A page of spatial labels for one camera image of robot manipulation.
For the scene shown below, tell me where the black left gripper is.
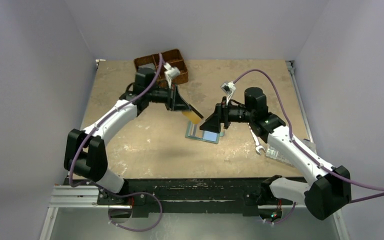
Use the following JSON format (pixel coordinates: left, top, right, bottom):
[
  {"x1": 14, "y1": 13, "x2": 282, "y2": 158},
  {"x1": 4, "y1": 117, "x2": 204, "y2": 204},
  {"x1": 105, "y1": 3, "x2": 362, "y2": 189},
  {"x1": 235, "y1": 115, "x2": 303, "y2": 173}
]
[{"x1": 145, "y1": 82, "x2": 191, "y2": 111}]

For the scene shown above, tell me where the teal card holder wallet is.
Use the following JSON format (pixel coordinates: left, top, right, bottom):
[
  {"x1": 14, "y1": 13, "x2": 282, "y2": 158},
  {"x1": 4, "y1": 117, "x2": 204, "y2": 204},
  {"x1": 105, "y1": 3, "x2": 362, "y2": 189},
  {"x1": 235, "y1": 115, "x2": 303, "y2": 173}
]
[{"x1": 185, "y1": 121, "x2": 225, "y2": 144}]

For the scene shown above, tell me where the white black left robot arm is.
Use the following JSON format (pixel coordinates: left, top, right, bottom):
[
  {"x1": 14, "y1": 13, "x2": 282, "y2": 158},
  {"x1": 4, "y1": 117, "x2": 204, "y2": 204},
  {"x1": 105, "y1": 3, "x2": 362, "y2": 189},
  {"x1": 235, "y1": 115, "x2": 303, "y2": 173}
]
[{"x1": 63, "y1": 63, "x2": 203, "y2": 205}]

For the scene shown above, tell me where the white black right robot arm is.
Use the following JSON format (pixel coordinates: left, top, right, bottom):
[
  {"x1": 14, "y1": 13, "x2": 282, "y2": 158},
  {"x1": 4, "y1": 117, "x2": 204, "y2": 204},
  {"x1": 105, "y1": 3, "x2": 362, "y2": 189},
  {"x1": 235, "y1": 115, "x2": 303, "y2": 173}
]
[{"x1": 199, "y1": 87, "x2": 352, "y2": 220}]

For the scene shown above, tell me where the brown woven divided basket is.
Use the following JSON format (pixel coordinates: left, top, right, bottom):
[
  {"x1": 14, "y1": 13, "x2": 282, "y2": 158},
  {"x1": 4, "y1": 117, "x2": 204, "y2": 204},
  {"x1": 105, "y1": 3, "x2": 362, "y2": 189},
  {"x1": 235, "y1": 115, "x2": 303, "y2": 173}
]
[{"x1": 133, "y1": 48, "x2": 190, "y2": 85}]

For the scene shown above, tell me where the silver wrench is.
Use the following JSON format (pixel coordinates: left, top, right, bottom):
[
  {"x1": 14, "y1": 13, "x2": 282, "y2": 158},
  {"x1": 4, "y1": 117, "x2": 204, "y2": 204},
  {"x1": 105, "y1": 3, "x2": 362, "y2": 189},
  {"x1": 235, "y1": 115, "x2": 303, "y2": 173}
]
[{"x1": 249, "y1": 128, "x2": 266, "y2": 155}]

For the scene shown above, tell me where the clear plastic box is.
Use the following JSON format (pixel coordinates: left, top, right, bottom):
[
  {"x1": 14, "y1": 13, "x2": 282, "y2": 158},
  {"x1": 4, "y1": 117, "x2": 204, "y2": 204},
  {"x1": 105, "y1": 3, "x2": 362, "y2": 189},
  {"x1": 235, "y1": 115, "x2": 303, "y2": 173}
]
[{"x1": 265, "y1": 139, "x2": 317, "y2": 167}]

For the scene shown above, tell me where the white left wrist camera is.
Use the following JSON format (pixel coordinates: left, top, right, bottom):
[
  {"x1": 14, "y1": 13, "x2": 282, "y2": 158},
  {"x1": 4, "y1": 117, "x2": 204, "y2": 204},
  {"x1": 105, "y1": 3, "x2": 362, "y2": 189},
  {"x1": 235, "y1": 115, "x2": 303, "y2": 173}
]
[{"x1": 163, "y1": 62, "x2": 181, "y2": 88}]

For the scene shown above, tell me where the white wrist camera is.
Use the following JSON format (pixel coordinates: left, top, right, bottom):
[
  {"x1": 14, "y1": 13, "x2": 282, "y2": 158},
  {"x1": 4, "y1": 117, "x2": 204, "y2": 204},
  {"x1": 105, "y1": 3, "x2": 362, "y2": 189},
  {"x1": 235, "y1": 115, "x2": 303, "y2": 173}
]
[
  {"x1": 220, "y1": 81, "x2": 236, "y2": 106},
  {"x1": 163, "y1": 62, "x2": 181, "y2": 88}
]

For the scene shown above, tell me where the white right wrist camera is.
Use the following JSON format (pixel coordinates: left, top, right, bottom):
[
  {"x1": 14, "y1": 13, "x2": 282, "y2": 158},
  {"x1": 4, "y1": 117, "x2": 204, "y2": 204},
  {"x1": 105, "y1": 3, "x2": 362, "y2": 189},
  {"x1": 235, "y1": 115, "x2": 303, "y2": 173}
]
[{"x1": 220, "y1": 81, "x2": 236, "y2": 106}]

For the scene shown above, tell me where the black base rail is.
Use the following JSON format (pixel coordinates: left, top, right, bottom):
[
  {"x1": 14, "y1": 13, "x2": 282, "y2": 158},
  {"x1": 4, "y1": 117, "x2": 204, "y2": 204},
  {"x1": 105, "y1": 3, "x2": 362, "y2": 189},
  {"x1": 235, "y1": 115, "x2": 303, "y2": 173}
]
[{"x1": 62, "y1": 177, "x2": 307, "y2": 218}]

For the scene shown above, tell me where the aluminium frame rail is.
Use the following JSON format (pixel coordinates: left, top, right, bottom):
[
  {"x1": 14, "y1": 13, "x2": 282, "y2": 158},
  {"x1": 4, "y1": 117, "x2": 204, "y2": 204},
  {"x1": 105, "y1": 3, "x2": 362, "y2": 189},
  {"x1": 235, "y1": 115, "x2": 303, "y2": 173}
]
[{"x1": 38, "y1": 184, "x2": 102, "y2": 240}]

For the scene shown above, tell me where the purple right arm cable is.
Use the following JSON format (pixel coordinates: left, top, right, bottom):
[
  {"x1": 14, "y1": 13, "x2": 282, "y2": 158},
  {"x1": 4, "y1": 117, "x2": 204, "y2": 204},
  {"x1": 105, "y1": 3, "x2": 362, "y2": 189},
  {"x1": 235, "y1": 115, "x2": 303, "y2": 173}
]
[{"x1": 231, "y1": 68, "x2": 384, "y2": 226}]

